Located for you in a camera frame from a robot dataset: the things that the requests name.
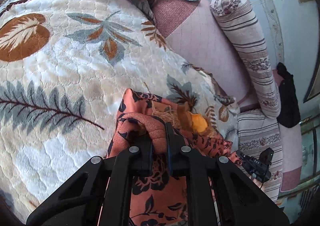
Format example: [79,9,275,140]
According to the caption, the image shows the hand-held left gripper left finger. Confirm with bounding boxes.
[26,140,154,226]

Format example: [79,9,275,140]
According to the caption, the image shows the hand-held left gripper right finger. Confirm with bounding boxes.
[164,123,290,226]

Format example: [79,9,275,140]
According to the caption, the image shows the orange floral garment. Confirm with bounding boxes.
[107,88,248,226]

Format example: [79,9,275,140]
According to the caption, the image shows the striped floral flat pillow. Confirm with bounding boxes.
[237,110,284,203]

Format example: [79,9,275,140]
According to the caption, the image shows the greenish glass panel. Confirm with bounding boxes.
[276,116,320,208]

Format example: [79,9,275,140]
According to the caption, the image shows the black cloth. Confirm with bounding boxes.
[276,62,301,128]

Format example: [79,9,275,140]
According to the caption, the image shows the dark framed picture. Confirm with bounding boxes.
[303,61,320,104]

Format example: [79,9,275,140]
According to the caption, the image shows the cream leaf-print blanket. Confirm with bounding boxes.
[0,0,241,224]

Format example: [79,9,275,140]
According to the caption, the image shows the pink bed sheet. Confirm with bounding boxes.
[150,0,303,192]

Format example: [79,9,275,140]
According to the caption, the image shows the striped floral bolster pillow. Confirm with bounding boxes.
[209,0,281,119]

